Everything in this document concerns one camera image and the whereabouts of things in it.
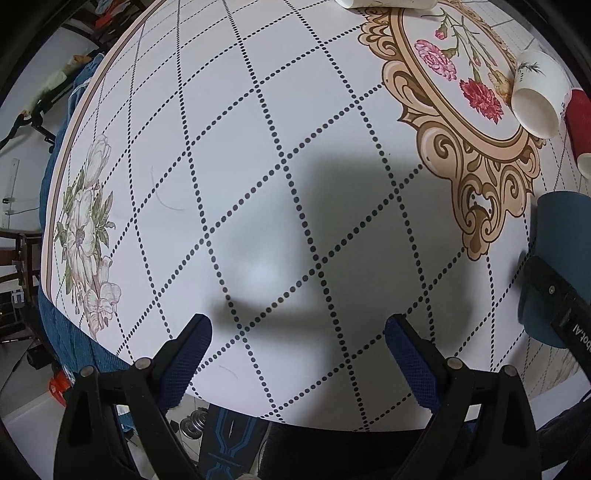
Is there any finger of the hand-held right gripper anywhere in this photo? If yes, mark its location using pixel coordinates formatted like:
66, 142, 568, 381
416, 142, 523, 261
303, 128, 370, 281
523, 255, 584, 327

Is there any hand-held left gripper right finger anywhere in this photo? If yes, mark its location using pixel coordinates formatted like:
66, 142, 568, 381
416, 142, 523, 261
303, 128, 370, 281
385, 314, 542, 480

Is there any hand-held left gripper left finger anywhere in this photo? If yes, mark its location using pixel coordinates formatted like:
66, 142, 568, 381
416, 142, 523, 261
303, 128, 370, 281
53, 313, 213, 480

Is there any dark teal cup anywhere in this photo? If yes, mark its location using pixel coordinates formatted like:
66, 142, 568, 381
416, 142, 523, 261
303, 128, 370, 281
517, 191, 591, 348

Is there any red paper cup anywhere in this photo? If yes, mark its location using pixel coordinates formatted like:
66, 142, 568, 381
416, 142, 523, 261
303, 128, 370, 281
565, 88, 591, 179

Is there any white paper cup leaf print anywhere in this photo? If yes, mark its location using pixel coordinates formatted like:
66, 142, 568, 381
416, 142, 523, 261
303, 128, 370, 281
510, 49, 574, 139

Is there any plain white paper cup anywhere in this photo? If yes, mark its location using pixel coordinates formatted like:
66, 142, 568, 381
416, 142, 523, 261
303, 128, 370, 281
334, 0, 437, 11

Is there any metal dumbbell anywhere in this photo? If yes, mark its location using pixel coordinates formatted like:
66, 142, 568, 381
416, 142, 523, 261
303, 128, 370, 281
179, 406, 209, 440

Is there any black and blue chair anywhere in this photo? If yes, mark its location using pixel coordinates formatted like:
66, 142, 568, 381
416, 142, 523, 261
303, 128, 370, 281
200, 403, 271, 480

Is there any blue table skirt cloth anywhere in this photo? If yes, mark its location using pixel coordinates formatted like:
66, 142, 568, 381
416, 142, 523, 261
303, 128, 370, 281
39, 54, 136, 435

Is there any orange plastic object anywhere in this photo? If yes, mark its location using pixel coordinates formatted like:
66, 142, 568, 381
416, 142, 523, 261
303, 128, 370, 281
48, 373, 71, 403

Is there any dark wooden chair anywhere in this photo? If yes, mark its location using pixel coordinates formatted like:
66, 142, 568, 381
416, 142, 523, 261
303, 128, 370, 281
0, 230, 44, 344

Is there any floral printed tablecloth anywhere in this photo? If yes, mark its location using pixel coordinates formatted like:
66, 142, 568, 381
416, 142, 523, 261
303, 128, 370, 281
41, 0, 591, 431

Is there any black metal stand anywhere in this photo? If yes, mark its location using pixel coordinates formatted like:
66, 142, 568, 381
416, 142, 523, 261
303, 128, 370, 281
0, 111, 57, 155

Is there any pale hanging cloth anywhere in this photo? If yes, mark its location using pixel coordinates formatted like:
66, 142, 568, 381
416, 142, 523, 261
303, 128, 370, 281
22, 54, 93, 116

